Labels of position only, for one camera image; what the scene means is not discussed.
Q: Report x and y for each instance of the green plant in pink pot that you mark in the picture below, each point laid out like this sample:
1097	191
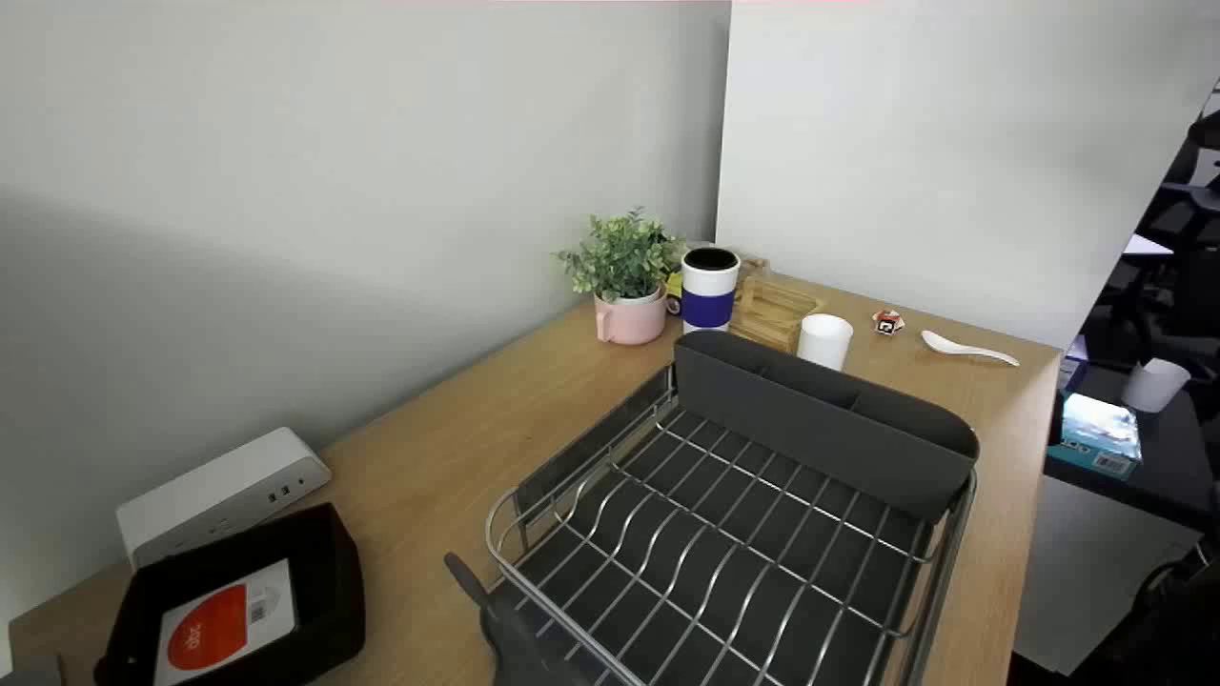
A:
626	270

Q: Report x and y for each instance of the white card with orange disc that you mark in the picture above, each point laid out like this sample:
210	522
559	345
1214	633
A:
214	632

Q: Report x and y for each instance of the wooden slat crate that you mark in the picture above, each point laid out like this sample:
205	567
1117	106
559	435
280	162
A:
769	312

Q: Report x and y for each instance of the black side table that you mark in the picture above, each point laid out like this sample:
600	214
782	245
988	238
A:
1176	463

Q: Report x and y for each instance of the white mug with blue band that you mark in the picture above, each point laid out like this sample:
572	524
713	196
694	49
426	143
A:
706	298

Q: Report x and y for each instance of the black office chair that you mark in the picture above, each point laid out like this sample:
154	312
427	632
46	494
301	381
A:
1186	290

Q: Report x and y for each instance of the metal dish rack black tray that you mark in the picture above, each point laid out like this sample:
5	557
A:
786	510

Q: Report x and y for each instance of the blue tissue box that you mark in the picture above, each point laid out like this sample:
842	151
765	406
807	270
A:
1098	433

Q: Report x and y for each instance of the white ceramic spoon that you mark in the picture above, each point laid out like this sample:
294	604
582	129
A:
965	350

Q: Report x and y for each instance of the white paper cup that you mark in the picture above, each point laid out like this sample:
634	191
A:
1153	388

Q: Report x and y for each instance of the white rectangular device box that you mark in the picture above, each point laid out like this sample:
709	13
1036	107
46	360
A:
214	499

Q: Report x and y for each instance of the black soft case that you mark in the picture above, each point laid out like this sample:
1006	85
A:
324	597

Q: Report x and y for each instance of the small red white toy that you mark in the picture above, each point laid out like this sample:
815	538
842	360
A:
889	322

